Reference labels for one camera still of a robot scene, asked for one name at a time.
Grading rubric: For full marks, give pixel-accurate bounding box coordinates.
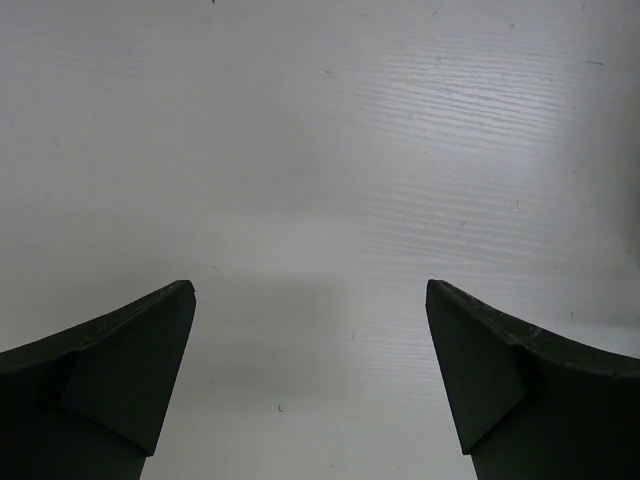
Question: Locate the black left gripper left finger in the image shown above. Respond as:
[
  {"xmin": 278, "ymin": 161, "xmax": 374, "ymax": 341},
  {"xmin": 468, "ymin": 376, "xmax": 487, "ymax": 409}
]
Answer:
[{"xmin": 1, "ymin": 280, "xmax": 196, "ymax": 479}]

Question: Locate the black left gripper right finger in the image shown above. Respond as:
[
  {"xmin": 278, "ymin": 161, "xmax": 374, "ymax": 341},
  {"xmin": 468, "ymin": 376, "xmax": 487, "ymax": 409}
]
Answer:
[{"xmin": 425, "ymin": 279, "xmax": 639, "ymax": 479}]

